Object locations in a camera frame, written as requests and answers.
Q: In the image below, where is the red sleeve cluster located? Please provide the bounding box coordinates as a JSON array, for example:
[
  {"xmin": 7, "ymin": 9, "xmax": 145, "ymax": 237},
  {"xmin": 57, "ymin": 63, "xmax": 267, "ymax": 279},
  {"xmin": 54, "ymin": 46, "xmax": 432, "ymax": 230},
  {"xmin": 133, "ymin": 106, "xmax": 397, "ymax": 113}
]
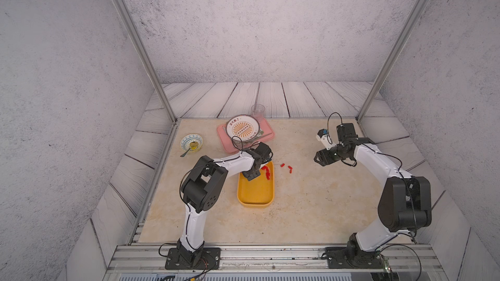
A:
[{"xmin": 261, "ymin": 166, "xmax": 271, "ymax": 180}]

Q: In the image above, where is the yellow plastic storage box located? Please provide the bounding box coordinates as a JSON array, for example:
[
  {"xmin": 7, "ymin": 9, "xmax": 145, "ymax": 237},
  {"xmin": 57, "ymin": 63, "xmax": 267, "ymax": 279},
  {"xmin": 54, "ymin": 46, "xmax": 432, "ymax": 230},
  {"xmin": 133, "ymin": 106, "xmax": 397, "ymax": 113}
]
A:
[{"xmin": 237, "ymin": 161, "xmax": 275, "ymax": 208}]

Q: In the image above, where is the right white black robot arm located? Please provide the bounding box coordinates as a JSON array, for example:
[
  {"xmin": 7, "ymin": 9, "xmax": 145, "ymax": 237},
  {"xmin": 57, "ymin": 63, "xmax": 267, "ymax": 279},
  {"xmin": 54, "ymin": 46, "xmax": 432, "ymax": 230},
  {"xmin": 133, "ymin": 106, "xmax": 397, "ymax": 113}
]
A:
[{"xmin": 314, "ymin": 123, "xmax": 432, "ymax": 254}]

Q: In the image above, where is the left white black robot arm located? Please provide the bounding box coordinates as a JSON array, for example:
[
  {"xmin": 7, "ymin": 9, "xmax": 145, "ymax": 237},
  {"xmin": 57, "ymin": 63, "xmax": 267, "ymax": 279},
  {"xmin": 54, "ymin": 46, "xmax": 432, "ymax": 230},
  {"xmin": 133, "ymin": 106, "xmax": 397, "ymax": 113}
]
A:
[{"xmin": 178, "ymin": 143, "xmax": 273, "ymax": 254}]

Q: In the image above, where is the white plate orange sunburst pattern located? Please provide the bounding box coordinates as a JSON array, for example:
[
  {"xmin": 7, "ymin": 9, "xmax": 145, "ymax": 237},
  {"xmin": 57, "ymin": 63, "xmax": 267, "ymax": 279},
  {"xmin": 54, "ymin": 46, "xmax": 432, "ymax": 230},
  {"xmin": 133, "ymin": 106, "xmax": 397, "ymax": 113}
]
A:
[{"xmin": 226, "ymin": 114, "xmax": 260, "ymax": 142}]

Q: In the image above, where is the pink plastic tray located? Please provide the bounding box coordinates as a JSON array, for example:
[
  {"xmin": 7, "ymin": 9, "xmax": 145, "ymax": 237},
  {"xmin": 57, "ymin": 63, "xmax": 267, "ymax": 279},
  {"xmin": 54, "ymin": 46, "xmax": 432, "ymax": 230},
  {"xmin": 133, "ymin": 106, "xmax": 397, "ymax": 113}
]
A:
[{"xmin": 216, "ymin": 118, "xmax": 275, "ymax": 153}]

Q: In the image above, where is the clear plastic cup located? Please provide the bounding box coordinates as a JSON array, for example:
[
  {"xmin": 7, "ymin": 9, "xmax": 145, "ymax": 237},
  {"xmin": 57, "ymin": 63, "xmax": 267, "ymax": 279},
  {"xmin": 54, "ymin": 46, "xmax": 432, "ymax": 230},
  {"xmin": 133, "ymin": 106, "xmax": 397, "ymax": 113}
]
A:
[{"xmin": 251, "ymin": 104, "xmax": 266, "ymax": 122}]

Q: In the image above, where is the small patterned bowl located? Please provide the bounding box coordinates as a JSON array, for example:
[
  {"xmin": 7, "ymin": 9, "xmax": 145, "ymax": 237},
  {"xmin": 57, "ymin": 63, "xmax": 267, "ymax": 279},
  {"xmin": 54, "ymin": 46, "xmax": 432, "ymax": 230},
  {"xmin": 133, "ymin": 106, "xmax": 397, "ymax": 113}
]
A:
[{"xmin": 180, "ymin": 133, "xmax": 204, "ymax": 153}]

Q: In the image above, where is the spoon in small bowl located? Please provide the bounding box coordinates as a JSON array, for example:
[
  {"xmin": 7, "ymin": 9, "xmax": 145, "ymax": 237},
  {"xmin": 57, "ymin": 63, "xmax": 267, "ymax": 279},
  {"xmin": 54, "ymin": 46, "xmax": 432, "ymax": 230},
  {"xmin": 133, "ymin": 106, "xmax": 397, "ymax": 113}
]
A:
[{"xmin": 180, "ymin": 148, "xmax": 193, "ymax": 157}]

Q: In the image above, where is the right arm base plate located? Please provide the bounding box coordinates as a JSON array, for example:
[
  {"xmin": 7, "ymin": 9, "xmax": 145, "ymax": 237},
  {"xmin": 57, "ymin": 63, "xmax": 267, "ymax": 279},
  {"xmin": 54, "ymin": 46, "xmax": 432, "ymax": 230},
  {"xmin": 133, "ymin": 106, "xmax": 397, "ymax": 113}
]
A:
[{"xmin": 321, "ymin": 247, "xmax": 385, "ymax": 269}]

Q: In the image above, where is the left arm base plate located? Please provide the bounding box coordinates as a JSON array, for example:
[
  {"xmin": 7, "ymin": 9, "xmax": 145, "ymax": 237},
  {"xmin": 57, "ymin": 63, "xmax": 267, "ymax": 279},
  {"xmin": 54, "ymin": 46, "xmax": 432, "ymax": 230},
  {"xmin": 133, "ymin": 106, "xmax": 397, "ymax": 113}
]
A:
[{"xmin": 165, "ymin": 246, "xmax": 221, "ymax": 271}]

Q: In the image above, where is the aluminium front rail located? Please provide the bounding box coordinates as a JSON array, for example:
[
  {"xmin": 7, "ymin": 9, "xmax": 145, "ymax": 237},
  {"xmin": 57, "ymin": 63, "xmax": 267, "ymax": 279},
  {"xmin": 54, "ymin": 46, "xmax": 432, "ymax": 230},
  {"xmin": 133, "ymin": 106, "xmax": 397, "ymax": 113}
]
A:
[{"xmin": 104, "ymin": 243, "xmax": 448, "ymax": 280}]

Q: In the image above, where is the right aluminium frame post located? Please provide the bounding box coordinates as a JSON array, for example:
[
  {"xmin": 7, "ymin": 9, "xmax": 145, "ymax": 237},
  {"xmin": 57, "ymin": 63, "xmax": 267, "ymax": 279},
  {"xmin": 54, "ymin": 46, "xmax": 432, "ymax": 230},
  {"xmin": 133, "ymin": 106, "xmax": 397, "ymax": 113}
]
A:
[{"xmin": 355, "ymin": 0, "xmax": 430, "ymax": 124}]

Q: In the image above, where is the aluminium frame post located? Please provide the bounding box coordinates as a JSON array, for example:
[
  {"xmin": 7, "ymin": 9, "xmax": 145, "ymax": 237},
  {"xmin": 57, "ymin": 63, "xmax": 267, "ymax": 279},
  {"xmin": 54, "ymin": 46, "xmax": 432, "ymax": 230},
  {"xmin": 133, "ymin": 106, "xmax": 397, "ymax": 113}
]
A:
[
  {"xmin": 355, "ymin": 0, "xmax": 430, "ymax": 124},
  {"xmin": 112, "ymin": 0, "xmax": 177, "ymax": 123}
]

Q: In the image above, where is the left aluminium frame post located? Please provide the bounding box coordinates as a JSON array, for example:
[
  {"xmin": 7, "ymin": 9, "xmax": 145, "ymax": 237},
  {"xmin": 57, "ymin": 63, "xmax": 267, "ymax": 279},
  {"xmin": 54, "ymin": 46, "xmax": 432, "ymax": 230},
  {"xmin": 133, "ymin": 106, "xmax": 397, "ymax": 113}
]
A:
[{"xmin": 112, "ymin": 0, "xmax": 177, "ymax": 123}]

